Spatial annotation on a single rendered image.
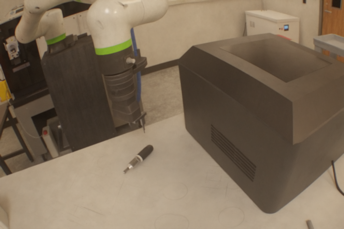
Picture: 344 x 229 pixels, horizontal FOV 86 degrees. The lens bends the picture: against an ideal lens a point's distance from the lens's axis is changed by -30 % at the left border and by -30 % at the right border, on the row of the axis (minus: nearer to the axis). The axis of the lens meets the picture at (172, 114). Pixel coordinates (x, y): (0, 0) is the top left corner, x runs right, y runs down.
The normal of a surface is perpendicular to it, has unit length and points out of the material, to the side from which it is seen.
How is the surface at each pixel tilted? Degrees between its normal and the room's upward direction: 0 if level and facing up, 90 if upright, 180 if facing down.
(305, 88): 0
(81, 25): 90
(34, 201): 0
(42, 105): 90
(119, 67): 90
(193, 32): 90
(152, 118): 0
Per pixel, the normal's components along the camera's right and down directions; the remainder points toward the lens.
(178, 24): 0.43, 0.45
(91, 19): -0.50, 0.36
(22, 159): -0.11, -0.83
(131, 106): 0.74, -0.07
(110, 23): 0.32, 0.67
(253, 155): -0.90, 0.32
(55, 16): 0.74, 0.27
